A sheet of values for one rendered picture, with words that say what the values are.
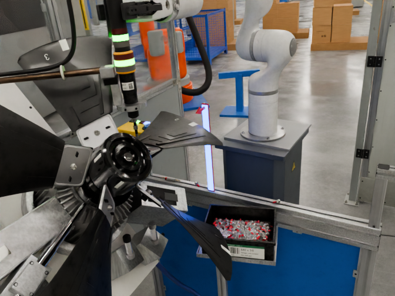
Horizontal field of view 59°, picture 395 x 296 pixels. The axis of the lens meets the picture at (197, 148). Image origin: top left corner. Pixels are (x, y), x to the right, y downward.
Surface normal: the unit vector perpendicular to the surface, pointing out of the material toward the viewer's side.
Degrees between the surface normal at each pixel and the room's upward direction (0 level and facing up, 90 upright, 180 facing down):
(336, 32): 90
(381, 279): 0
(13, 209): 50
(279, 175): 90
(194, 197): 90
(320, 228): 90
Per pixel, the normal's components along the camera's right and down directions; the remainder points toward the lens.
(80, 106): -0.04, -0.18
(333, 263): -0.48, 0.41
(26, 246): 0.62, -0.47
